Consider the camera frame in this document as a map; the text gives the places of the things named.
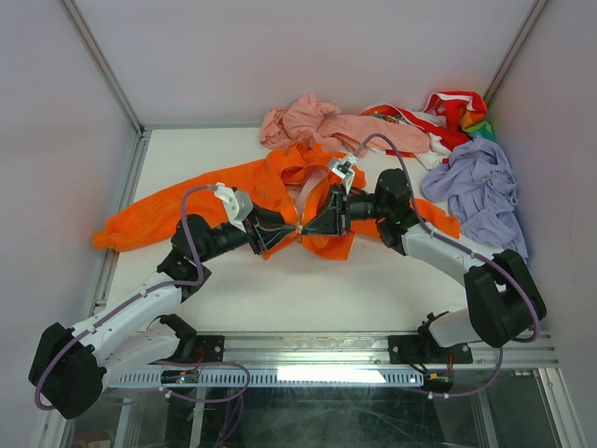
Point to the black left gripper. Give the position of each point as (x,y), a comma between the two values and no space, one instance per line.
(266,228)

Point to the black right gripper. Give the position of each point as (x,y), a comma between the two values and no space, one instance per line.
(336,218)

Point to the orange zip jacket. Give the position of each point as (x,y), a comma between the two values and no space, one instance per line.
(267,181)

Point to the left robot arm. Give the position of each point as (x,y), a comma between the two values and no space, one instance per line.
(73,366)

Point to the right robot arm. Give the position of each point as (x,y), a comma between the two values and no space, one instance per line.
(502,299)

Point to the pink garment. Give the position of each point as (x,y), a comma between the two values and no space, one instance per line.
(314,121)

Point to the lavender shirt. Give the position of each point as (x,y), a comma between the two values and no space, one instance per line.
(479,187)

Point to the red white garment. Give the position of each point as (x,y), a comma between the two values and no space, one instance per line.
(439,120)

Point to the rainbow coloured cloth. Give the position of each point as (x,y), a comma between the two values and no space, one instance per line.
(473,122)

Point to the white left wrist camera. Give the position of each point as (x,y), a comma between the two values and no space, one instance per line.
(237,203)

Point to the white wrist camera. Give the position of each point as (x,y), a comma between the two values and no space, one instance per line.
(344,169)
(237,203)

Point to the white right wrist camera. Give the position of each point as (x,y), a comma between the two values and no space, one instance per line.
(344,169)

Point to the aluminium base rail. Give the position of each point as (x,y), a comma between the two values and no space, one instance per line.
(263,350)

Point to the slotted cable duct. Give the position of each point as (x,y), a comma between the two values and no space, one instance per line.
(286,376)

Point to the left aluminium frame post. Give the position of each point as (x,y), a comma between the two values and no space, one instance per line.
(85,35)

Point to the aluminium frame post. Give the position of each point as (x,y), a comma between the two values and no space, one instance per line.
(85,35)
(530,21)

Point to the right aluminium frame post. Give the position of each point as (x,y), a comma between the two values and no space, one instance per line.
(530,21)

